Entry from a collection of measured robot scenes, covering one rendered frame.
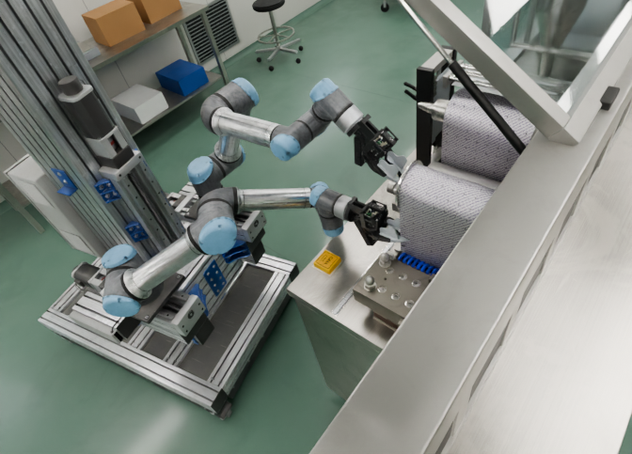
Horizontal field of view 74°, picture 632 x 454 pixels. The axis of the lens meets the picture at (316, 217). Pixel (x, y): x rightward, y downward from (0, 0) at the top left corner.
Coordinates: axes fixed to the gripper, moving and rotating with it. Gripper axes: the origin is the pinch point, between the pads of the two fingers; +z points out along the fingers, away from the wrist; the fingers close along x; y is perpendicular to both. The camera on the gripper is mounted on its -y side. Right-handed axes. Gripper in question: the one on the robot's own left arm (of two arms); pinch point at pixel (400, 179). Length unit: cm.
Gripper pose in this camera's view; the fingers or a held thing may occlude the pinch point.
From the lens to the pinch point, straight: 124.4
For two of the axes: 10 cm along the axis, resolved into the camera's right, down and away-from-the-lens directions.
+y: 3.6, -3.0, -8.9
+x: 6.2, -6.3, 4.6
